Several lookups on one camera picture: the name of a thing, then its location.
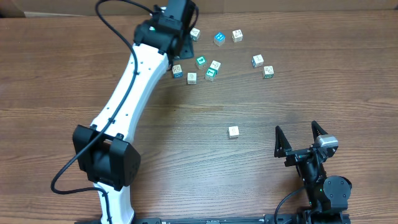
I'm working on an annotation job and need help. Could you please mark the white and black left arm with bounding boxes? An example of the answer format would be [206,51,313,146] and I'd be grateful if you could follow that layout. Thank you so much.
[72,0,198,223]

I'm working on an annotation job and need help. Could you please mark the green top block number seven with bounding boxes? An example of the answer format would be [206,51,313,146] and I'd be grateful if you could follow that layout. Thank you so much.
[205,68,217,82]

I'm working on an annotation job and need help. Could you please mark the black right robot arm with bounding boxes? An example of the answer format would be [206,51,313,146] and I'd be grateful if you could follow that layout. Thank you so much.
[272,121,352,224]

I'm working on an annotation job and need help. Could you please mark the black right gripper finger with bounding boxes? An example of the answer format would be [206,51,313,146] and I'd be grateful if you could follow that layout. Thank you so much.
[274,126,292,157]
[311,121,328,142]

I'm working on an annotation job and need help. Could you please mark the wooden block animal drawing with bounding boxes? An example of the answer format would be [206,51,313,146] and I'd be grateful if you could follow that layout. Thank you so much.
[232,29,243,42]

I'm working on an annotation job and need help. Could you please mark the plain wooden block centre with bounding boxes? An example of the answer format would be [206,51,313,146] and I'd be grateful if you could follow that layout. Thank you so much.
[187,73,197,85]

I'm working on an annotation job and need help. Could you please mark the blue top wooden block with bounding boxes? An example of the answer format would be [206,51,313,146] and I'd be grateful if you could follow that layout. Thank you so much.
[213,32,226,47]

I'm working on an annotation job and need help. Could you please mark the wooden block turtle drawing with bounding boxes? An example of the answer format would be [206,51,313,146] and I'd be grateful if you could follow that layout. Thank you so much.
[228,126,239,139]

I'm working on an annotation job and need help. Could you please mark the wooden block green side top row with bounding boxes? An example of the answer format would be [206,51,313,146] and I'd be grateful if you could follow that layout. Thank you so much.
[190,28,200,42]

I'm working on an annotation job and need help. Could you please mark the wooden block blue side right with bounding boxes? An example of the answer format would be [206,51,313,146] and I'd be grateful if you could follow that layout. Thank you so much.
[251,54,264,68]

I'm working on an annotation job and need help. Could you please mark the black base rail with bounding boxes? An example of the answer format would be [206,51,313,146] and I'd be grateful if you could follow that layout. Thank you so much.
[74,213,351,224]

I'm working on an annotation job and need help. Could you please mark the wooden block anchor drawing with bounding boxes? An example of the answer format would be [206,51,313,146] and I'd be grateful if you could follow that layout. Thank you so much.
[210,60,221,74]

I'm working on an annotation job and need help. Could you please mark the wooden block blue side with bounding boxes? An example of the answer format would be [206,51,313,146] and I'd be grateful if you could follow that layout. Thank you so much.
[251,54,264,68]
[172,65,183,78]

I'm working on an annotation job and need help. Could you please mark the wooden block green R side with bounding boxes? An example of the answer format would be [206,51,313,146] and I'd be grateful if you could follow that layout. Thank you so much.
[262,66,274,78]

